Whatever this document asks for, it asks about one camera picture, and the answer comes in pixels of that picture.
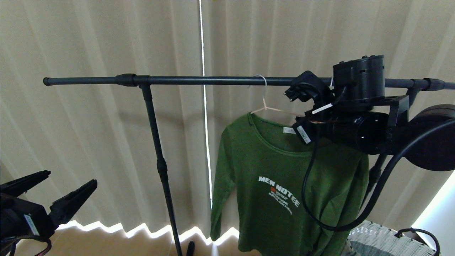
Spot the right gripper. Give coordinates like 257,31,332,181
293,110,391,156

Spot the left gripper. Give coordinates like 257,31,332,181
0,170,98,246

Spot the pink clothes hanger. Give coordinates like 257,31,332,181
249,75,306,118

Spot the green long-sleeved shirt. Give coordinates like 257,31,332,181
210,112,370,256

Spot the white laundry basket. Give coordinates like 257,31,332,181
347,220,441,256

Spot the black clothes rack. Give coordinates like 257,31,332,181
43,73,455,256

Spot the beige curtain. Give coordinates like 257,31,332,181
0,0,455,249

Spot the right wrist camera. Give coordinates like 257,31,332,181
284,70,331,105

